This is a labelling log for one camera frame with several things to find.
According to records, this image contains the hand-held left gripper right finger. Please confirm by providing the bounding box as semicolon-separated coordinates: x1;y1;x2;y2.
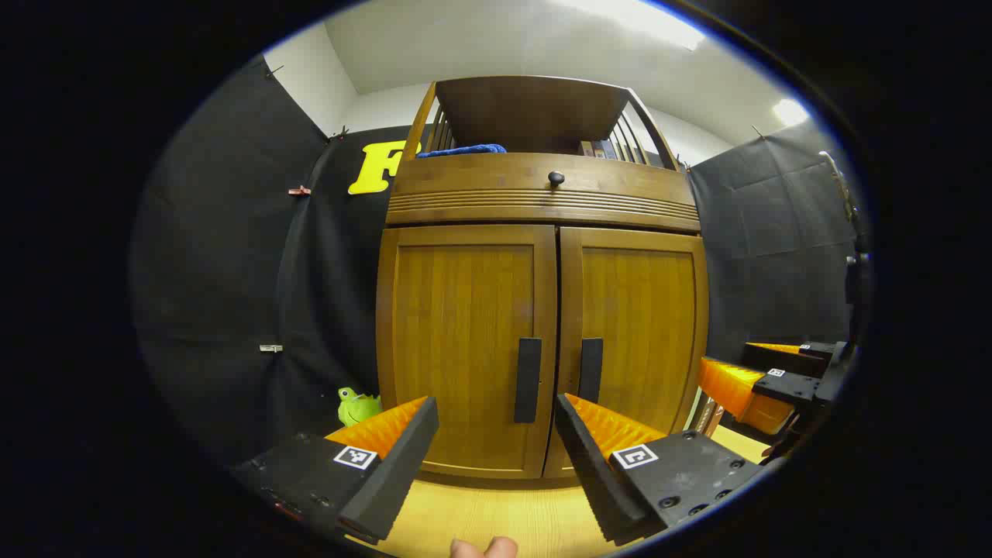
554;393;768;546

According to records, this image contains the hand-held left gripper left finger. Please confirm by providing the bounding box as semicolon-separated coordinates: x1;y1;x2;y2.
232;397;440;546

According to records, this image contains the black door handle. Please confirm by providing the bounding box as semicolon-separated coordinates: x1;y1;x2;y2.
578;338;604;404
514;337;543;424

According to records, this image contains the wooden cabinet door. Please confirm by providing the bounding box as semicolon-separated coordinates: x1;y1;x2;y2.
542;226;710;479
377;225;557;480

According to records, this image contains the wooden double-door shoe cabinet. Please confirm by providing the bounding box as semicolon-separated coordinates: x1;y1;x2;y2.
375;75;710;481

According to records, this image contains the green frog toy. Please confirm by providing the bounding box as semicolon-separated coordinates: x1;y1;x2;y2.
337;387;383;428

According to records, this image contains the wooden drawer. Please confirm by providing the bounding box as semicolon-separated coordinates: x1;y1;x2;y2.
391;153;697;208

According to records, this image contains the blue cloth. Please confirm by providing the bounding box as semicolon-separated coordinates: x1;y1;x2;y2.
416;143;508;159

